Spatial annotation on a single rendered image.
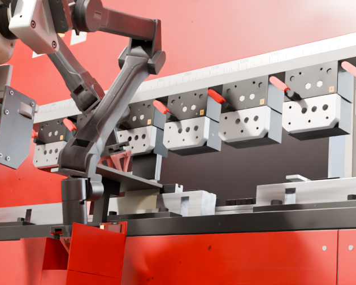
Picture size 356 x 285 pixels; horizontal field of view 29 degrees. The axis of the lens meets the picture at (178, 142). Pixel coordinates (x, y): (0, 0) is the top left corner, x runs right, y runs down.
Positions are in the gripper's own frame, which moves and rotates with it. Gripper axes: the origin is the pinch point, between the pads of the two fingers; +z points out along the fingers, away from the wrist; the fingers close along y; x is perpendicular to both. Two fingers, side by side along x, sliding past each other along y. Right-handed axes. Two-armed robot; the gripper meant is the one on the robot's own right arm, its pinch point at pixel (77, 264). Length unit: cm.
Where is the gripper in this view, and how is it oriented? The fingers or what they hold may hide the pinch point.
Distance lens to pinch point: 164.3
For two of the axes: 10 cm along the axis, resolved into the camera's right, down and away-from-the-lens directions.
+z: 0.7, 9.9, -0.9
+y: 6.8, 0.2, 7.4
